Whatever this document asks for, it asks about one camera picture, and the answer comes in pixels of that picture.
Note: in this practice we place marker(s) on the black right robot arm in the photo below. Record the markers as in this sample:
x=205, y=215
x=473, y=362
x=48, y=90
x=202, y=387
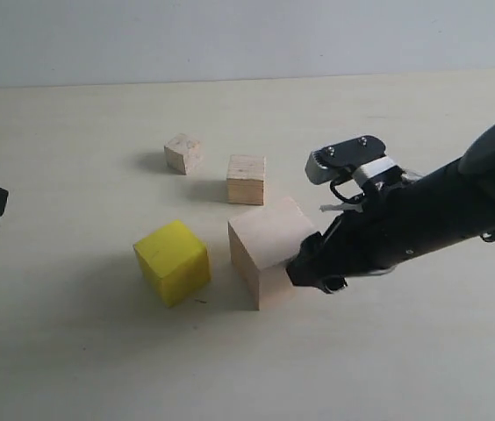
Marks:
x=463, y=192

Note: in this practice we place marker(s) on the medium wooden cube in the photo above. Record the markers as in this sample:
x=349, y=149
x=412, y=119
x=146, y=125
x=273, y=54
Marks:
x=245, y=179

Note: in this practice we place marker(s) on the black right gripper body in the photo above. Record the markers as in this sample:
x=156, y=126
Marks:
x=393, y=224

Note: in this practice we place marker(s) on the large wooden cube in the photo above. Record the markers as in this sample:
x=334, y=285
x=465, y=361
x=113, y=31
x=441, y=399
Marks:
x=262, y=241

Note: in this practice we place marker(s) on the yellow cube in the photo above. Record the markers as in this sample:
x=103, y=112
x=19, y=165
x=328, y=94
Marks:
x=174, y=261

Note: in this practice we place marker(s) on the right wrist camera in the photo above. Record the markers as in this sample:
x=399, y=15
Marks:
x=343, y=159

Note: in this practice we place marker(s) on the small wooden cube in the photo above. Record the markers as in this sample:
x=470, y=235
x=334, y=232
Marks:
x=183, y=153

